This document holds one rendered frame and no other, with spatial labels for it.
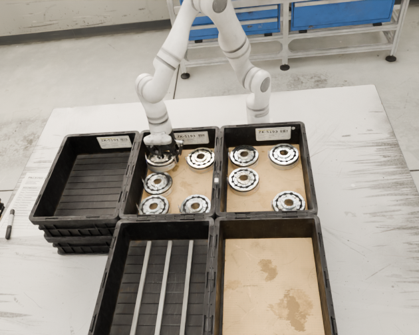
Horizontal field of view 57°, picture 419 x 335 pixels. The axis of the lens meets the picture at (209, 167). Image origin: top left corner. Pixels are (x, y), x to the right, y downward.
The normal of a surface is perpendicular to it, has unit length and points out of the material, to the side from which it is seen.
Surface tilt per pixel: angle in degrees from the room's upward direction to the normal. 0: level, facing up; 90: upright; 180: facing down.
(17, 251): 0
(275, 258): 0
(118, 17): 90
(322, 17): 90
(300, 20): 90
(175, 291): 0
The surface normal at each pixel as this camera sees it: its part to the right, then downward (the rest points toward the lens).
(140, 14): -0.04, 0.74
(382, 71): -0.13, -0.66
